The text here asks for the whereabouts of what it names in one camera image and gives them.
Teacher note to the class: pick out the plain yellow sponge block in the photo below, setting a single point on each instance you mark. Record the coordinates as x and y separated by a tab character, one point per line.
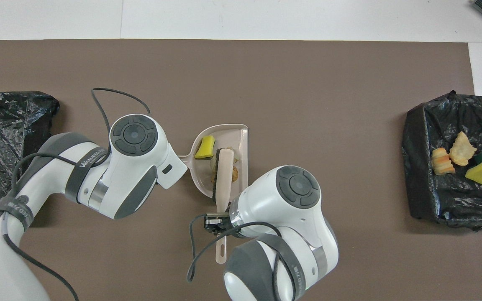
481	173

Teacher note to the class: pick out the small yellow sponge wedge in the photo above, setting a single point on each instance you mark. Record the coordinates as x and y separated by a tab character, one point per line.
204	147

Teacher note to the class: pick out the beige hand brush black bristles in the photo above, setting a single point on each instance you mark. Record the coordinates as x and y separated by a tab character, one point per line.
225	175

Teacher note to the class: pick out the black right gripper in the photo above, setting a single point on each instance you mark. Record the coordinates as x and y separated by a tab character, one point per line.
229	228

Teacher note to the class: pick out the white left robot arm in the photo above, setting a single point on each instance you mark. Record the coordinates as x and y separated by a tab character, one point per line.
136	167

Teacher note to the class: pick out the brown table mat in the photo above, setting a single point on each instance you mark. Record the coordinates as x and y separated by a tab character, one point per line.
308	83

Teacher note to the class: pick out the orange-brown bread roll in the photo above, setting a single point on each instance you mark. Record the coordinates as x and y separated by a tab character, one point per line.
235	174

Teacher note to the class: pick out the beige plastic dustpan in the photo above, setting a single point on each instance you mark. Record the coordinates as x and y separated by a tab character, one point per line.
199	175

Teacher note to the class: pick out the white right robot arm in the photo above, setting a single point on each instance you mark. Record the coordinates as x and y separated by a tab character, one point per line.
291	200

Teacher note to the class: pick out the beige foam chunk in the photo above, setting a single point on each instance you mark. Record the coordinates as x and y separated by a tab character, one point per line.
214	162
442	162
462	149

